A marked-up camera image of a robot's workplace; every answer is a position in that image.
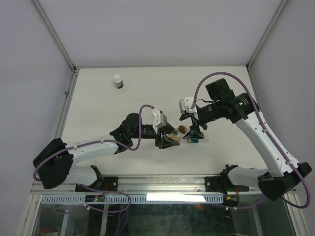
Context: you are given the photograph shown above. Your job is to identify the clear bottle gold cap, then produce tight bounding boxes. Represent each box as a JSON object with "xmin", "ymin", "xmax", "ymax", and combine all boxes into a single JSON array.
[{"xmin": 168, "ymin": 128, "xmax": 185, "ymax": 142}]

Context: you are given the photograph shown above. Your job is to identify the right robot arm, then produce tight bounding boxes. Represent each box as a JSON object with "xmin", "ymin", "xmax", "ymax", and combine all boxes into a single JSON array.
[{"xmin": 179, "ymin": 79, "xmax": 312, "ymax": 201}]

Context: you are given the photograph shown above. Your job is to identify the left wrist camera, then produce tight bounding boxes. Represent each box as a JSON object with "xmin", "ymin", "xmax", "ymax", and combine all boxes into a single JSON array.
[{"xmin": 151, "ymin": 108, "xmax": 167, "ymax": 132}]

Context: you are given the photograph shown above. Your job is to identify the slotted cable duct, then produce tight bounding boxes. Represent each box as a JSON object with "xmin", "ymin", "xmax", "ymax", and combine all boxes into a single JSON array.
[{"xmin": 41, "ymin": 193, "xmax": 223, "ymax": 205}]

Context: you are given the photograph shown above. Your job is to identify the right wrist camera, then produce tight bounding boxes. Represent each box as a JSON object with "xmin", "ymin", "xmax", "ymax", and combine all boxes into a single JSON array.
[{"xmin": 179, "ymin": 97, "xmax": 197, "ymax": 115}]

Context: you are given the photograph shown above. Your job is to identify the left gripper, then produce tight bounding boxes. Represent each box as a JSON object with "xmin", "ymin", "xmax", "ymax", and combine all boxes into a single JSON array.
[{"xmin": 130, "ymin": 123, "xmax": 180, "ymax": 148}]

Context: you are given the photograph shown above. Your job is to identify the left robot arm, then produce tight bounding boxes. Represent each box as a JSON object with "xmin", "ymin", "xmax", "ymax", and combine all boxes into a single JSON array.
[{"xmin": 32, "ymin": 113, "xmax": 179, "ymax": 191}]

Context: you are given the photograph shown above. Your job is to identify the aluminium frame post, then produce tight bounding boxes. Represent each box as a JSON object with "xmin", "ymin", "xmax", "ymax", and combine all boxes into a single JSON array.
[
  {"xmin": 246, "ymin": 0, "xmax": 289, "ymax": 70},
  {"xmin": 30, "ymin": 0, "xmax": 76, "ymax": 72}
]

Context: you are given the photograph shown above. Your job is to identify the white cap pill bottle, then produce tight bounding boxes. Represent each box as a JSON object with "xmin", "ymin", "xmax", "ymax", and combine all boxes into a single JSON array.
[{"xmin": 113, "ymin": 74, "xmax": 124, "ymax": 89}]

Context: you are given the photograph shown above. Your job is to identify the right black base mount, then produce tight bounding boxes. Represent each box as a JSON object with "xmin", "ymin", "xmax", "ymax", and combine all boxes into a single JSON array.
[{"xmin": 204, "ymin": 176, "xmax": 249, "ymax": 194}]

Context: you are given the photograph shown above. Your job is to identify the right aluminium frame post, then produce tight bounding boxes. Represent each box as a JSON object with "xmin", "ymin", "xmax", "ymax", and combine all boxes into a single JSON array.
[{"xmin": 246, "ymin": 0, "xmax": 289, "ymax": 70}]

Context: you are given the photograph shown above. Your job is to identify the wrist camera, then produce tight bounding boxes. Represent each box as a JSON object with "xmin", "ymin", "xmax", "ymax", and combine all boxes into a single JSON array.
[
  {"xmin": 179, "ymin": 97, "xmax": 197, "ymax": 115},
  {"xmin": 151, "ymin": 108, "xmax": 167, "ymax": 132}
]

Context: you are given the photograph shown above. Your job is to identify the aluminium mounting rail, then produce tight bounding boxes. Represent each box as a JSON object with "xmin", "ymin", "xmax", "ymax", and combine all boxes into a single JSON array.
[{"xmin": 31, "ymin": 174, "xmax": 295, "ymax": 195}]

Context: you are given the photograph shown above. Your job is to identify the weekly pill organizer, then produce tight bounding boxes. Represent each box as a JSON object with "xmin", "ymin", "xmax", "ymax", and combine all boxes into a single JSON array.
[{"xmin": 187, "ymin": 137, "xmax": 210, "ymax": 145}]

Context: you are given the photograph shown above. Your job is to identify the left aluminium frame post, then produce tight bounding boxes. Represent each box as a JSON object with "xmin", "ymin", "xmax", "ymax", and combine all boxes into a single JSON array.
[{"xmin": 30, "ymin": 0, "xmax": 76, "ymax": 72}]

